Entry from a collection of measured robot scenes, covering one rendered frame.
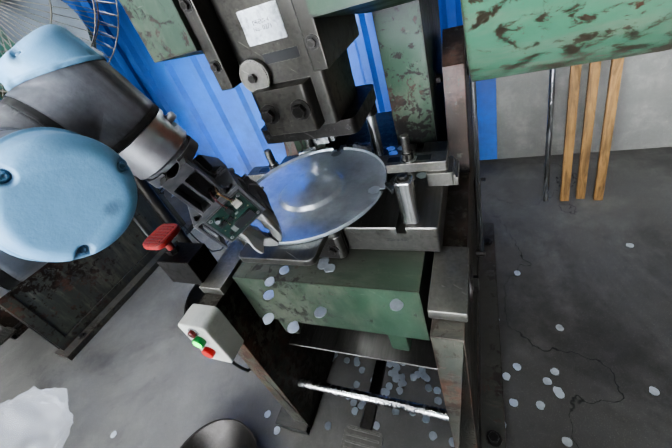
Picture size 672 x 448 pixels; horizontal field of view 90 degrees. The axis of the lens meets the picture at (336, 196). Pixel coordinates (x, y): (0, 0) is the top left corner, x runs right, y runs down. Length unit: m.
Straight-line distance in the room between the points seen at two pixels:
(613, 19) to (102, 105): 0.42
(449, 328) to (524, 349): 0.72
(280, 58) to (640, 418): 1.19
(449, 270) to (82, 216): 0.52
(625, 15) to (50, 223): 0.38
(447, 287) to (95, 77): 0.53
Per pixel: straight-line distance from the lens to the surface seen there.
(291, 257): 0.51
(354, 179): 0.62
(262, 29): 0.58
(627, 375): 1.31
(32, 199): 0.23
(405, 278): 0.61
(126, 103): 0.40
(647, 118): 2.09
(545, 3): 0.29
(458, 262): 0.63
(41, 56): 0.39
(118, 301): 2.15
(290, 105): 0.57
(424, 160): 0.68
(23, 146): 0.23
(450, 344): 0.58
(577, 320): 1.37
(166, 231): 0.80
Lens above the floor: 1.11
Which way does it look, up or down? 34 degrees down
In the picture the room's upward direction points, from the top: 20 degrees counter-clockwise
